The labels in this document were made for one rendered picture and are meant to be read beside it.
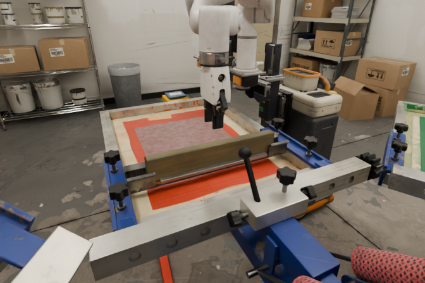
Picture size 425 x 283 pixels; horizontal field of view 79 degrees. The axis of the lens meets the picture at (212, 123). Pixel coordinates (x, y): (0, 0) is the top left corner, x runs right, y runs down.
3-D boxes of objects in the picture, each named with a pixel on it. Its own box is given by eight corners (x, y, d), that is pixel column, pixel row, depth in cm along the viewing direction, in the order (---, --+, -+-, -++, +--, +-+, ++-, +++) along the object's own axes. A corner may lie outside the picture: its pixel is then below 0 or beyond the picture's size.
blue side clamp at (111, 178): (107, 178, 80) (102, 159, 77) (123, 174, 82) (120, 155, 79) (117, 255, 55) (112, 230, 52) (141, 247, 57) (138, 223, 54)
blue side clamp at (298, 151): (258, 142, 101) (259, 126, 98) (269, 140, 103) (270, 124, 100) (315, 187, 76) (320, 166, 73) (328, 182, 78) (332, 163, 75)
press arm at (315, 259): (250, 224, 56) (252, 206, 54) (273, 216, 58) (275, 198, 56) (308, 299, 42) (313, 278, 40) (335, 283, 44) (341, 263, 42)
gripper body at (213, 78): (236, 61, 63) (234, 104, 67) (218, 55, 71) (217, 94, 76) (208, 63, 60) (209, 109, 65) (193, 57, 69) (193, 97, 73)
